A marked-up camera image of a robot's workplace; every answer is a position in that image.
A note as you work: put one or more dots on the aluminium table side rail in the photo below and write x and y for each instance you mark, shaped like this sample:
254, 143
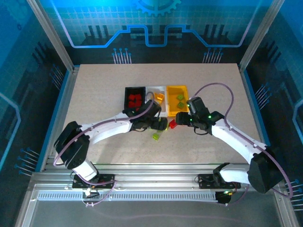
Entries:
66, 101

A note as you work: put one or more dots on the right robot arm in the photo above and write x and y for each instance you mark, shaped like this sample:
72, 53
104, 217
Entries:
232, 134

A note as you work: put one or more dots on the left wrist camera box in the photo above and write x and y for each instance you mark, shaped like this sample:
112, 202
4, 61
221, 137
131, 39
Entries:
150, 108

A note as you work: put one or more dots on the white plastic bin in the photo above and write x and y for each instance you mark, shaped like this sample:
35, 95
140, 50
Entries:
165, 104

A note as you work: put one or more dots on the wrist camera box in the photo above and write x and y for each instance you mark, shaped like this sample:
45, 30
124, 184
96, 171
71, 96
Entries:
150, 108
197, 105

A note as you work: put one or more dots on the small white connector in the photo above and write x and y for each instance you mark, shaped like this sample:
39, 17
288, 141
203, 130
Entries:
88, 192

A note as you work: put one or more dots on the aluminium frame post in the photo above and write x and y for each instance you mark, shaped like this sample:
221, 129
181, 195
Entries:
53, 37
259, 37

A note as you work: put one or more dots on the black plastic bin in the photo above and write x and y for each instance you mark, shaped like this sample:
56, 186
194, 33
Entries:
126, 94

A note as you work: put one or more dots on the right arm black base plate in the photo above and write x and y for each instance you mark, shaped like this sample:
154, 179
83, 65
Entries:
206, 180

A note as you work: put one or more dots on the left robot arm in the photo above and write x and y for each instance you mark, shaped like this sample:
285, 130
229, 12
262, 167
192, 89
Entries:
106, 128

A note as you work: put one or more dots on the blue table border strip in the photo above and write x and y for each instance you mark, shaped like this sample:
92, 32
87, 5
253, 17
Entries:
251, 94
58, 101

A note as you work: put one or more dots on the yellow plastic bin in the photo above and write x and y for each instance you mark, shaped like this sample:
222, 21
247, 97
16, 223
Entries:
172, 104

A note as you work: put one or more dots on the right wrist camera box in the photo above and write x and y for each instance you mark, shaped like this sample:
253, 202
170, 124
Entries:
197, 105

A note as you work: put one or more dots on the yellow lego brick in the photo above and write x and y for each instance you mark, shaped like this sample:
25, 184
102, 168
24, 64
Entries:
157, 97
162, 97

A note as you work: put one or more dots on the black connector box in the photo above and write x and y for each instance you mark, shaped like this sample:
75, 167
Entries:
223, 196

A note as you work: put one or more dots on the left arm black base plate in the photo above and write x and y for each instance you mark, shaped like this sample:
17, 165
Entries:
106, 181

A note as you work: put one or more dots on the aluminium extrusion beam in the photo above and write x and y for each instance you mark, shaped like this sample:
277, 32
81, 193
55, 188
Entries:
154, 175

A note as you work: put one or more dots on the grey aluminium-framed panel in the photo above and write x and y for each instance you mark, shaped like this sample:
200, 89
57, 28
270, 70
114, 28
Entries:
165, 210

